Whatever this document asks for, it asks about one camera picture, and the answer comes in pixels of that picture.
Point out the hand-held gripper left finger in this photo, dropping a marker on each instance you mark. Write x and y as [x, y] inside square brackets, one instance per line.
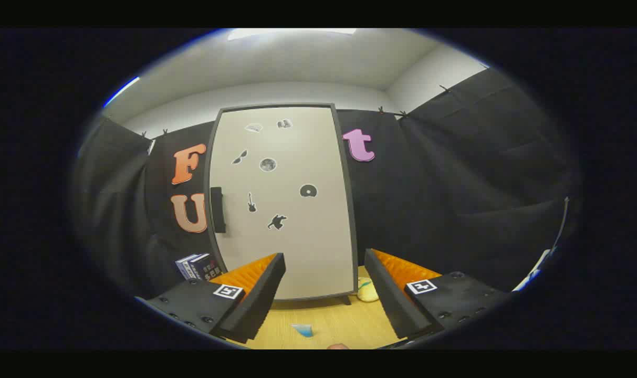
[260, 299]

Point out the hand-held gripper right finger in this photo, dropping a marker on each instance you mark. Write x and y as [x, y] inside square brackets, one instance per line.
[389, 299]

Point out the blue white tube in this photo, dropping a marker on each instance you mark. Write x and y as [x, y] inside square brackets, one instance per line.
[303, 330]

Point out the light grey cabinet door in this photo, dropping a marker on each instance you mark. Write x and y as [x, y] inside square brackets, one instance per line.
[297, 247]

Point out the cream round object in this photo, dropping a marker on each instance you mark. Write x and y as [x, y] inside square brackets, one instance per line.
[367, 291]

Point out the dark blue book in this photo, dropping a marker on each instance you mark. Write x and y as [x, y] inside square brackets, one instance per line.
[210, 268]

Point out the grey cabinet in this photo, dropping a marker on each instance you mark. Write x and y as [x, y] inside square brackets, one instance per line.
[353, 236]

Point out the blue white book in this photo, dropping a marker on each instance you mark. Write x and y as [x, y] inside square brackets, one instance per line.
[184, 265]

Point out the black backdrop cloth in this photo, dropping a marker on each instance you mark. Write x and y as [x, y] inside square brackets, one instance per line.
[455, 199]

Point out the ceiling light panel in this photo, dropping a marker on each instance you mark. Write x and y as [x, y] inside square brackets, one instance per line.
[292, 32]
[121, 92]

